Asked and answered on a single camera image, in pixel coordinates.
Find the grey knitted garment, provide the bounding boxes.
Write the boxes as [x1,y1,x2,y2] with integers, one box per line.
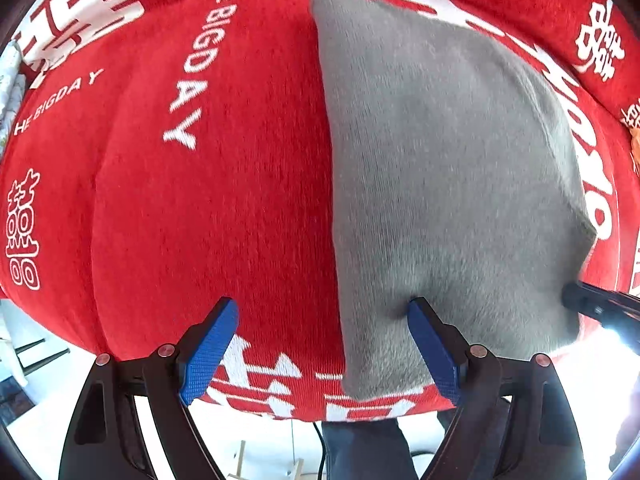
[310,0,596,400]

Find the person's blue jeans legs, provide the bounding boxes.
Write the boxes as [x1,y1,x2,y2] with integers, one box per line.
[321,419,418,480]

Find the red blanket with white print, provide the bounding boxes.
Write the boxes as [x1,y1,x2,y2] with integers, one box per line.
[1,0,639,422]

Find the white patterned pillow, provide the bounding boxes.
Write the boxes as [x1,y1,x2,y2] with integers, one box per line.
[0,40,26,153]

